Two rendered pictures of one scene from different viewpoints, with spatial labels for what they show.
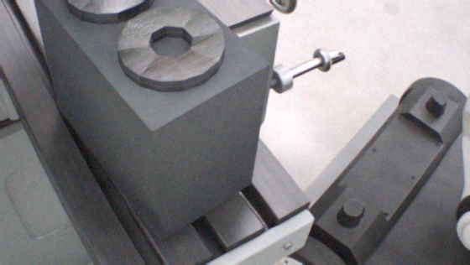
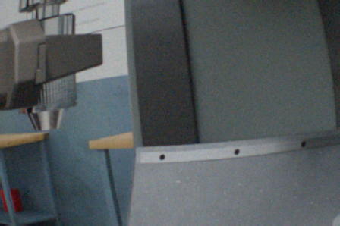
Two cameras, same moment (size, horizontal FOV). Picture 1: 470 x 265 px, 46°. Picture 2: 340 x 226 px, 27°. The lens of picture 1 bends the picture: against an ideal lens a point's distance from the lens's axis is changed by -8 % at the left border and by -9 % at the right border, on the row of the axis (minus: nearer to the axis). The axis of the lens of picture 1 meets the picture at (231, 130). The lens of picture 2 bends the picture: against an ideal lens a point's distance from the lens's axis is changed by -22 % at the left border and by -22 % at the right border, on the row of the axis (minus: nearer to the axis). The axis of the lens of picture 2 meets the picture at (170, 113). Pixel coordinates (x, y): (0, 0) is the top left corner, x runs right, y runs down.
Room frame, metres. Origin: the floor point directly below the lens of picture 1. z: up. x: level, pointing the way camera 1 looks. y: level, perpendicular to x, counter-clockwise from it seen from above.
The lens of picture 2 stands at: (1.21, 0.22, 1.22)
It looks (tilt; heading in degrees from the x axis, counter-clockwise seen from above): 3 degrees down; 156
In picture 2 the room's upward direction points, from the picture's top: 6 degrees counter-clockwise
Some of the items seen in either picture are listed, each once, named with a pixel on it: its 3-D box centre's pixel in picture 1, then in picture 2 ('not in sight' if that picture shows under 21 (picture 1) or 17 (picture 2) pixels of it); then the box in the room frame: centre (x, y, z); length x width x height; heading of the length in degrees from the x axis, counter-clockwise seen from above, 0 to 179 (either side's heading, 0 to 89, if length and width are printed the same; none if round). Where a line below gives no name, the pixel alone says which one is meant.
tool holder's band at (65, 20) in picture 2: not in sight; (44, 26); (0.73, 0.35, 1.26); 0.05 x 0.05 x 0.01
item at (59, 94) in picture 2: not in sight; (44, 70); (0.73, 0.35, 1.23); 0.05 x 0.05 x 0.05
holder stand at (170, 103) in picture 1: (143, 84); not in sight; (0.39, 0.09, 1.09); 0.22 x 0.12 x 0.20; 43
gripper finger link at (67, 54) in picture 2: not in sight; (63, 54); (0.76, 0.35, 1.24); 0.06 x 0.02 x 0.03; 103
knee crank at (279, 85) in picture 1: (308, 66); not in sight; (0.93, -0.16, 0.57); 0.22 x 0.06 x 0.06; 127
